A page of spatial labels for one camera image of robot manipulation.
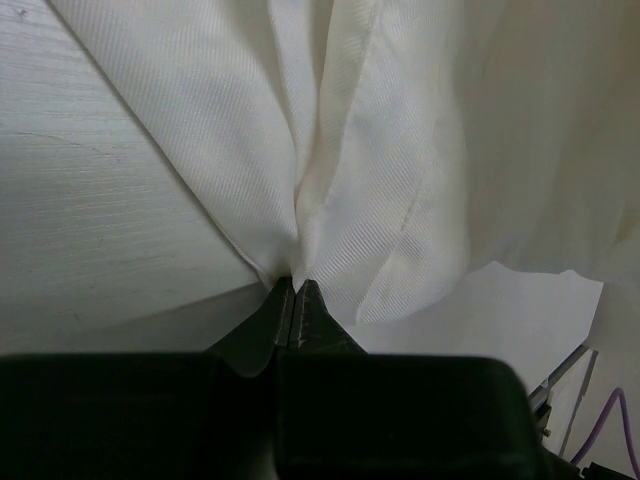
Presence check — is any white fabric skirt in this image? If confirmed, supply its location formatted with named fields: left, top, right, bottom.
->
left=55, top=1, right=639, bottom=324

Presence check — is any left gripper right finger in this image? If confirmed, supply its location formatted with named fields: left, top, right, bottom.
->
left=274, top=281, right=548, bottom=479

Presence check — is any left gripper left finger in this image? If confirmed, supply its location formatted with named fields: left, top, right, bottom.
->
left=1, top=278, right=294, bottom=479

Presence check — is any aluminium front rail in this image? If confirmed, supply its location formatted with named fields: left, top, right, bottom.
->
left=529, top=344, right=589, bottom=410

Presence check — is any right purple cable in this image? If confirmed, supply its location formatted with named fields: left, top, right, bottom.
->
left=569, top=387, right=632, bottom=464

